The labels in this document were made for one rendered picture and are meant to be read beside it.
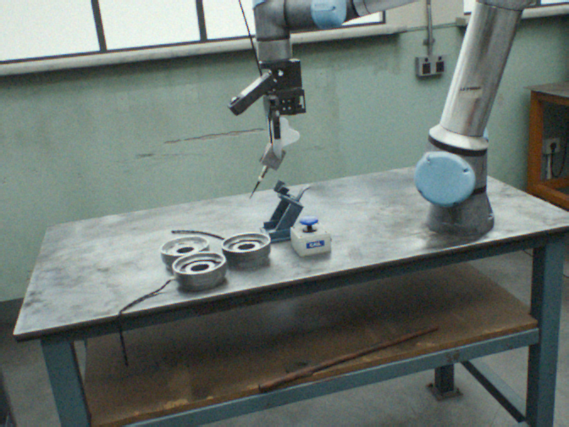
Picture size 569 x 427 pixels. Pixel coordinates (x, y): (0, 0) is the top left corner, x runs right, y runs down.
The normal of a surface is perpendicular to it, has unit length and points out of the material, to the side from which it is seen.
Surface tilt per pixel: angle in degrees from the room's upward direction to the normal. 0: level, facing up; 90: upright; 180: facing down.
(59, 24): 90
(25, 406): 0
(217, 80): 90
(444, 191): 97
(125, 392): 0
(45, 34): 90
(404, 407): 0
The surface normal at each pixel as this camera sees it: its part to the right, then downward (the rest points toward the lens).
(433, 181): -0.43, 0.44
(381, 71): 0.26, 0.29
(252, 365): -0.08, -0.94
